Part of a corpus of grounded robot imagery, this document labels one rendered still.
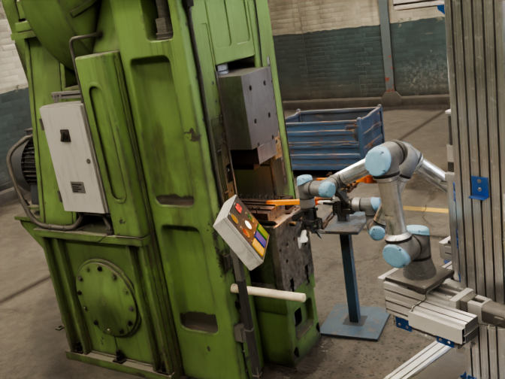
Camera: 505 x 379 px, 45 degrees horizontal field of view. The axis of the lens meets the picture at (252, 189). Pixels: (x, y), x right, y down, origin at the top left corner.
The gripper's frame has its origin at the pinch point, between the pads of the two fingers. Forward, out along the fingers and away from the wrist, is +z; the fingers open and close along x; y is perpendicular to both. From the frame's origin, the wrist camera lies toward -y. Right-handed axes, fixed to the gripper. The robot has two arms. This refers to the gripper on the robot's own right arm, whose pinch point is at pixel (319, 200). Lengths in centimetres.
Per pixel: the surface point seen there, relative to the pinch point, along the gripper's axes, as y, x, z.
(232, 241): -7, -73, 9
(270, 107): -52, 9, 26
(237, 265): 12, -60, 19
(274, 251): 24.9, -16.3, 24.7
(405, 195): 105, 297, 60
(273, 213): 5.7, -6.3, 27.5
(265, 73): -71, 9, 25
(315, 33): -40, 787, 377
